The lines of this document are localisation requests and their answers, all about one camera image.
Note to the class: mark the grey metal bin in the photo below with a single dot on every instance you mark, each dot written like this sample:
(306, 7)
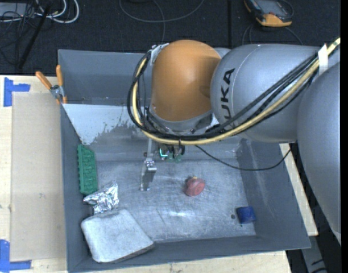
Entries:
(191, 223)

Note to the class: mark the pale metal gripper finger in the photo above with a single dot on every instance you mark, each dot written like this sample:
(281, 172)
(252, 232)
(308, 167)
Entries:
(142, 181)
(150, 178)

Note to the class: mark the brown cardboard board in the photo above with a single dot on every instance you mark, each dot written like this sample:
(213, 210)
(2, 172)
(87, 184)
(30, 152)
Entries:
(37, 181)

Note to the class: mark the red toy fruit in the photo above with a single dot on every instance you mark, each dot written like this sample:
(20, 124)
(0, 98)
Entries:
(194, 187)

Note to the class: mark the white flat sponge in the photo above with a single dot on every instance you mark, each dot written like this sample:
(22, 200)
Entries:
(115, 235)

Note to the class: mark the crumpled silver foil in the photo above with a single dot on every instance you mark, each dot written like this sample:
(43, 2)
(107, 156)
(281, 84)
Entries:
(103, 199)

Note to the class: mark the small blue block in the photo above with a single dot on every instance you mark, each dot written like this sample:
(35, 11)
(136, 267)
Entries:
(246, 215)

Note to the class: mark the dark green flat block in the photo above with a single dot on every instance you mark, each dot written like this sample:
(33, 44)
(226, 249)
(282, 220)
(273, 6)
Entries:
(87, 171)

